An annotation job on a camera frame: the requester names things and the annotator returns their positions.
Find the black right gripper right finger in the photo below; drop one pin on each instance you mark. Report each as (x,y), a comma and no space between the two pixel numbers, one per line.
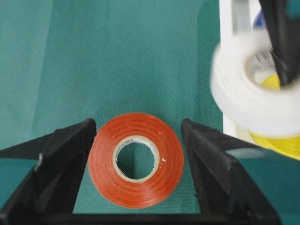
(247,184)

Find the white tape roll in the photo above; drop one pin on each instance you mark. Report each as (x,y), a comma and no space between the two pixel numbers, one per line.
(259,110)

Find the white plastic tray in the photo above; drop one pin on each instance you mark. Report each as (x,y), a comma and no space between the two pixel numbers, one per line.
(236,16)

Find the yellow tape roll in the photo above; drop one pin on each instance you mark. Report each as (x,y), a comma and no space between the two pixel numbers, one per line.
(287,146)

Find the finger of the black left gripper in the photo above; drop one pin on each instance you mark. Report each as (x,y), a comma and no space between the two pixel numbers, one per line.
(282,19)

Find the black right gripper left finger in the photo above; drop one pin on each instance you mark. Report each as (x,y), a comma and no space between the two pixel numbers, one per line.
(42,176)

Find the blue tape roll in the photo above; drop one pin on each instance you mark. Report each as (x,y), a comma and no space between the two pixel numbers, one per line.
(259,21)

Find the red tape roll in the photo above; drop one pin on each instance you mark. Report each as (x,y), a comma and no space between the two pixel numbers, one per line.
(124,130)

